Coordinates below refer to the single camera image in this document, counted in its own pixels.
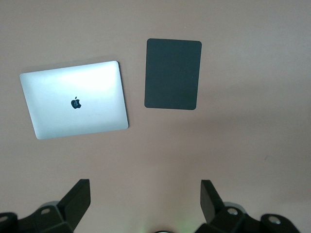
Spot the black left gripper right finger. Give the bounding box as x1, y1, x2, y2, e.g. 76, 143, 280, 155
195, 179, 301, 233

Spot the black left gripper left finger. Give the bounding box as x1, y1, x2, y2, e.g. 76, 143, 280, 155
0, 179, 91, 233

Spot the black mouse pad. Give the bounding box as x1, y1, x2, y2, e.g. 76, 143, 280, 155
144, 38, 203, 111

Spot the silver closed laptop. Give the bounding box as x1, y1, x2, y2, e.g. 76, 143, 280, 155
19, 60, 129, 140

